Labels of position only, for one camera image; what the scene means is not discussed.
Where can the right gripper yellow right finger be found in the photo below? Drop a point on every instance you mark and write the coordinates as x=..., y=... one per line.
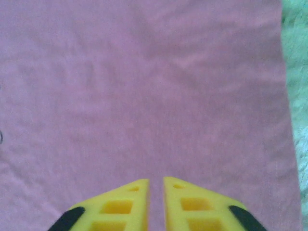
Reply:
x=175, y=211

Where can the maroon printed t-shirt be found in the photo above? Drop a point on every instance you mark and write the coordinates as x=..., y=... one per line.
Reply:
x=144, y=96

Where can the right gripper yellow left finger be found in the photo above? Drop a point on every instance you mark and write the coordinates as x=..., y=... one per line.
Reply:
x=134, y=211

